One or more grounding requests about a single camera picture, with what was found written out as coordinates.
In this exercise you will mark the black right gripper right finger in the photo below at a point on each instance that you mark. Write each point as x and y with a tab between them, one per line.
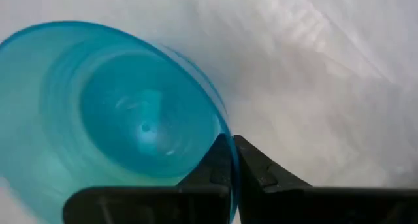
261	185

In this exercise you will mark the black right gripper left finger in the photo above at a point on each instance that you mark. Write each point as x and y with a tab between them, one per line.
209	171

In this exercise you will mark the turquoise plastic bowl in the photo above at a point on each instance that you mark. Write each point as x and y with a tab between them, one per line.
98	103

